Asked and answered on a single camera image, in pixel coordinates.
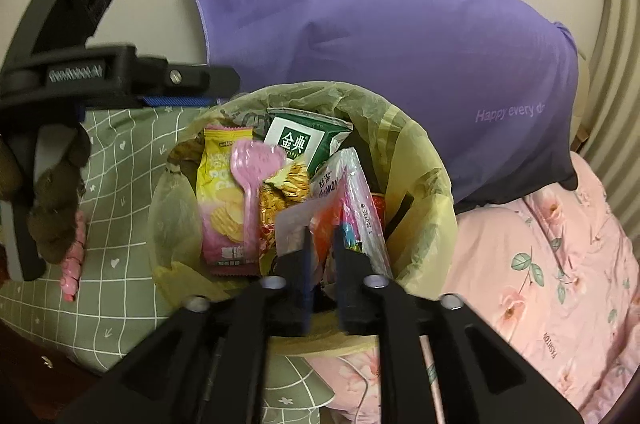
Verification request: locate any pink plastic spoon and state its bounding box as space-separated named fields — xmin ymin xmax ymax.
xmin=230 ymin=140 xmax=288 ymax=265

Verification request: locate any beige ribbed curtain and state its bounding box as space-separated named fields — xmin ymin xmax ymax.
xmin=570 ymin=0 xmax=640 ymax=225

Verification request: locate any green white milk carton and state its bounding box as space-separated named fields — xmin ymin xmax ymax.
xmin=262 ymin=108 xmax=351 ymax=177

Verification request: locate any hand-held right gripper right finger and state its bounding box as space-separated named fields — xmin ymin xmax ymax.
xmin=332 ymin=228 xmax=586 ymax=424

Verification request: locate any pink floral blanket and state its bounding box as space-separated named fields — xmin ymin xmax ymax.
xmin=300 ymin=151 xmax=640 ymax=424

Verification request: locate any trash bin with yellow bag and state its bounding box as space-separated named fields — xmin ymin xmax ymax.
xmin=148 ymin=81 xmax=458 ymax=355

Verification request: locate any pink twisted object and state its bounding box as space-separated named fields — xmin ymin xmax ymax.
xmin=60 ymin=211 xmax=87 ymax=303

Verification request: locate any person's left hand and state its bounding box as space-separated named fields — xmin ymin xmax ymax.
xmin=27 ymin=124 xmax=93 ymax=265

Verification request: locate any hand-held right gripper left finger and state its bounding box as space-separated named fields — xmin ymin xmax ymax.
xmin=57 ymin=228 xmax=316 ymax=424

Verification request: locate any clear red plastic wrapper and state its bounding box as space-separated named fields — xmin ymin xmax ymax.
xmin=277 ymin=148 xmax=393 ymax=279

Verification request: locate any pink chips packet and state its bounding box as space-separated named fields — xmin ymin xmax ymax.
xmin=196 ymin=126 xmax=261 ymax=277

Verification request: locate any purple pillow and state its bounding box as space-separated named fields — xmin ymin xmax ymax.
xmin=184 ymin=0 xmax=581 ymax=215

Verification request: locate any yellow snack packet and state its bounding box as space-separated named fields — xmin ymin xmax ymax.
xmin=257 ymin=161 xmax=313 ymax=255

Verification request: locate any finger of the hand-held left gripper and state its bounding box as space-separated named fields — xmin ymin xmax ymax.
xmin=137 ymin=56 xmax=241 ymax=107

